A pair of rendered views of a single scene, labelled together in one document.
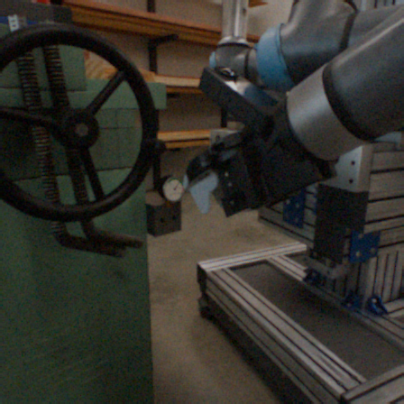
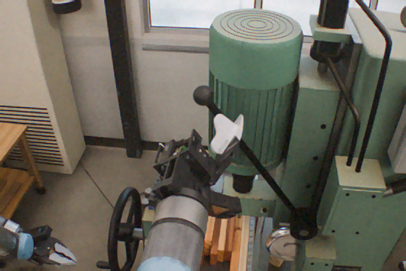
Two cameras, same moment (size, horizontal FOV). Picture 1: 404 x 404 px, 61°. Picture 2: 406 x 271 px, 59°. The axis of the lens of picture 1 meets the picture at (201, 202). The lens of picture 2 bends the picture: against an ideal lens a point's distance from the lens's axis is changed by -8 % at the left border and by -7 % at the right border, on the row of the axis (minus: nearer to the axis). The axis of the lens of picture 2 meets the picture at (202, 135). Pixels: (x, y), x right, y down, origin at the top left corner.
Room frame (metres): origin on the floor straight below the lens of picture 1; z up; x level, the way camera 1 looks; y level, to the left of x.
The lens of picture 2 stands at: (1.22, -0.11, 1.79)
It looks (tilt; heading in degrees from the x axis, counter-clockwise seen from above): 39 degrees down; 138
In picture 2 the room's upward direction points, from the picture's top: straight up
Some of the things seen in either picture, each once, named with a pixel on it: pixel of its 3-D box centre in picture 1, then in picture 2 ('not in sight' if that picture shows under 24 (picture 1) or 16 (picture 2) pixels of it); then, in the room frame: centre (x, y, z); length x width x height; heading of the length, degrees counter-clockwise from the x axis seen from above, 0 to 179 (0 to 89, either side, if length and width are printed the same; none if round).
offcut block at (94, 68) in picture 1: (92, 70); not in sight; (0.77, 0.23, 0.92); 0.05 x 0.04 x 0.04; 22
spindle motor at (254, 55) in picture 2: not in sight; (251, 93); (0.79, 0.41, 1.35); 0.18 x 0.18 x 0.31
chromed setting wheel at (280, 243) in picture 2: not in sight; (291, 243); (0.97, 0.40, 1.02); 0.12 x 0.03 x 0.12; 40
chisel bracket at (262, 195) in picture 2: not in sight; (249, 199); (0.81, 0.42, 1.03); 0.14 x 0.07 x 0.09; 40
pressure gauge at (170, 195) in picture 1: (170, 191); not in sight; (0.80, 0.07, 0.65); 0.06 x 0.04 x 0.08; 130
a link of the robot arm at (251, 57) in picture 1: (268, 65); not in sight; (1.24, -0.23, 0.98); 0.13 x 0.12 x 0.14; 64
